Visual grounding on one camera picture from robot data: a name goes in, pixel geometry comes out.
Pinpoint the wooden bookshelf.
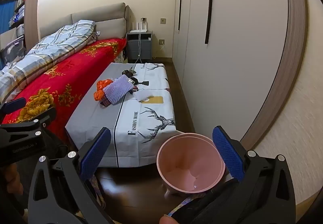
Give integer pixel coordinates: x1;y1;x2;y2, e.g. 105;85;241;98
0;0;41;63

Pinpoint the white wardrobe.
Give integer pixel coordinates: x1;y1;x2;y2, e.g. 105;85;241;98
172;0;289;144

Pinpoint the person's left hand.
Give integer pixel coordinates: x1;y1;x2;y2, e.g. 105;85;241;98
0;164;22;194

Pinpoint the white router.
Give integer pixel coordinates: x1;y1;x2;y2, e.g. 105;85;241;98
130;22;149;33

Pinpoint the blue curtain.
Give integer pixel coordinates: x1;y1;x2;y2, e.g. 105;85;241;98
0;0;13;35

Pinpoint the clear plastic bag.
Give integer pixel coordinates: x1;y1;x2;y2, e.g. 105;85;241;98
134;89;152;102

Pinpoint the pink plastic bin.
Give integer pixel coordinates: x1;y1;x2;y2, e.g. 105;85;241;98
156;133;226;198

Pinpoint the white cable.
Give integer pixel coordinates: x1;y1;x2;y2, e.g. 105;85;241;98
135;32;142;64

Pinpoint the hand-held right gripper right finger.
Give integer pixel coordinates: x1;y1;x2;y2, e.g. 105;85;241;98
174;126;303;224

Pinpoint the curved wooden trim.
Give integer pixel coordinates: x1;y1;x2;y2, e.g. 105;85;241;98
240;0;309;150

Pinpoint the purple patterned cloth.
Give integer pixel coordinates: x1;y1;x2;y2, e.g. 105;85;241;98
167;190;205;217

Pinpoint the clear plastic storage box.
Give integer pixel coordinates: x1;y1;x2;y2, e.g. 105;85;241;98
0;35;27;68

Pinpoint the blue plaid quilt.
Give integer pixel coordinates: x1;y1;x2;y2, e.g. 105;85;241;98
0;20;99;103

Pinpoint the grey nightstand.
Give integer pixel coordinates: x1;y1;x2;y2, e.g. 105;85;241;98
126;30;153;63

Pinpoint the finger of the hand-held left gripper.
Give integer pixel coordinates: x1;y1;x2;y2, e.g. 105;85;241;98
0;97;27;117
0;107;56;140

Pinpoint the red floral blanket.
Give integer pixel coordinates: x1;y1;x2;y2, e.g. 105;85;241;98
0;38;127;144

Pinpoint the white foam fruit net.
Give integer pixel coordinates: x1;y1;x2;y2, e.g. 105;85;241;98
103;74;134;105

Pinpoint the beige padded headboard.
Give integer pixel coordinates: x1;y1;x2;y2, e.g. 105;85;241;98
40;2;130;39

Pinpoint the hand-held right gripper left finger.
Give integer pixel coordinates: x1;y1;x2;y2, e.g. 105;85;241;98
28;127;113;224

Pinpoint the deer print tablecloth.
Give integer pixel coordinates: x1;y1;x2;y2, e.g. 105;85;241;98
65;62;176;168

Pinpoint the red round object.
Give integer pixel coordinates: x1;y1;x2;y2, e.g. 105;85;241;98
94;78;114;101

